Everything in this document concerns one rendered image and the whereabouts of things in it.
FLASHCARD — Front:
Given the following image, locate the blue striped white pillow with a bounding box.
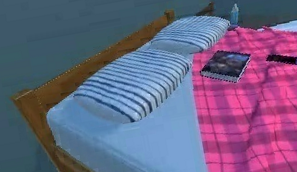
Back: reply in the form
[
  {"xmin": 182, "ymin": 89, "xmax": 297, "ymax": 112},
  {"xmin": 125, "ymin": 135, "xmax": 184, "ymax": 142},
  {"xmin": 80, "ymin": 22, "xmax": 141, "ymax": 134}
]
[
  {"xmin": 146, "ymin": 9, "xmax": 235, "ymax": 62},
  {"xmin": 66, "ymin": 40, "xmax": 203, "ymax": 133}
]

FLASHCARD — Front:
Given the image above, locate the wooden bed with blue sheet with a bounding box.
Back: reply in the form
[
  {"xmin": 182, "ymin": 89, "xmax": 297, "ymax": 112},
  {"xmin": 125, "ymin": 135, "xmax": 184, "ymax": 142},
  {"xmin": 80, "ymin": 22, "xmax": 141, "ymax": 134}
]
[{"xmin": 0, "ymin": 0, "xmax": 297, "ymax": 172}]

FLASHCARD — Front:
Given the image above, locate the dark covered book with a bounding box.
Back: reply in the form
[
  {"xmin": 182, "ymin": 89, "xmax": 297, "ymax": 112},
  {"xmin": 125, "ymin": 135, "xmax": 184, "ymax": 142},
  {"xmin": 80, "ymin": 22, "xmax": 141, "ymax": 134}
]
[{"xmin": 197, "ymin": 45, "xmax": 256, "ymax": 90}]

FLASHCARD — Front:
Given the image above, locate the pale blue bottle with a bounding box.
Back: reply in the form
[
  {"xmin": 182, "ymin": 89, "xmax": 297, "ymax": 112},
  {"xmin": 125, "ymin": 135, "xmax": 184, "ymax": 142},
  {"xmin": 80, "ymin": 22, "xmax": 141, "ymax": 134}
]
[{"xmin": 227, "ymin": 2, "xmax": 243, "ymax": 27}]

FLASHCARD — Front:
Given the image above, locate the pink checked blanket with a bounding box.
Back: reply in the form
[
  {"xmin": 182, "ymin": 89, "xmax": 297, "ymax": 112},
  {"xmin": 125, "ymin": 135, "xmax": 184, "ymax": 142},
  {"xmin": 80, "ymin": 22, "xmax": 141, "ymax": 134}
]
[{"xmin": 183, "ymin": 16, "xmax": 297, "ymax": 172}]

